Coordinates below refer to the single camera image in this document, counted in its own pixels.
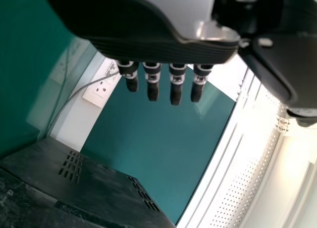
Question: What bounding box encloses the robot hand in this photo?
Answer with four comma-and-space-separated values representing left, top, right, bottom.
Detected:
44, 0, 317, 128

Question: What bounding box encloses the black oven with glass door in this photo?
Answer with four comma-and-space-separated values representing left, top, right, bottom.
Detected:
0, 136, 178, 228

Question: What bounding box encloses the grey cable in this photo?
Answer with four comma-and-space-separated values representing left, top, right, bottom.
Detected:
48, 73, 120, 133

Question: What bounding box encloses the white perforated cable duct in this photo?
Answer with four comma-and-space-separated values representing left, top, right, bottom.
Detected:
177, 64, 317, 228

